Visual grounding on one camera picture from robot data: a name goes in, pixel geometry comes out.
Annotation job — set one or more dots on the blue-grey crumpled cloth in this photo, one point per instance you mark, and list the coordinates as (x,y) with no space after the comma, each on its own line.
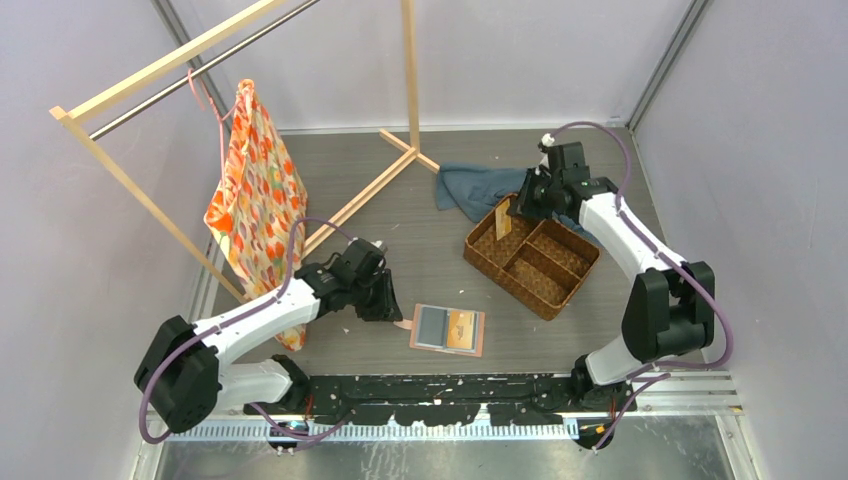
(477,189)

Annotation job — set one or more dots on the pink clothes hanger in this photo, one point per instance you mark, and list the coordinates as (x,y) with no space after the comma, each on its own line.
(220,118)

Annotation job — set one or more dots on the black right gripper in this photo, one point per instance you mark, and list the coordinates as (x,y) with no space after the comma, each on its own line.
(523,205)

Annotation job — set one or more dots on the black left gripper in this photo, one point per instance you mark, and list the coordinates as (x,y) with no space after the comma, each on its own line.
(386,309)

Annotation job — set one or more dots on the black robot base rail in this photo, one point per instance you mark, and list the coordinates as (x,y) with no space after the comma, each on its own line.
(443,400)

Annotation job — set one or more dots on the orange credit card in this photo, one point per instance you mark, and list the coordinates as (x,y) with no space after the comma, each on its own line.
(503,220)

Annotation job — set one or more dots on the yellow credit card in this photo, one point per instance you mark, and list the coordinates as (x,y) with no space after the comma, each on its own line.
(462,330)

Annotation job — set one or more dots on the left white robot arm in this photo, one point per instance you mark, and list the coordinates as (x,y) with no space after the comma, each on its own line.
(191,370)

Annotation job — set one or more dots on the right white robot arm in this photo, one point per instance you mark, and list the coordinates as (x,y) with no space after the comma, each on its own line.
(668,312)

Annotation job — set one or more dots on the woven wicker divided basket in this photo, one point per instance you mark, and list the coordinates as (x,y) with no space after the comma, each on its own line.
(541,263)

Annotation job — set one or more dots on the orange floral hanging garment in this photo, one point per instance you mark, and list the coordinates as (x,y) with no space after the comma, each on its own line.
(258,199)

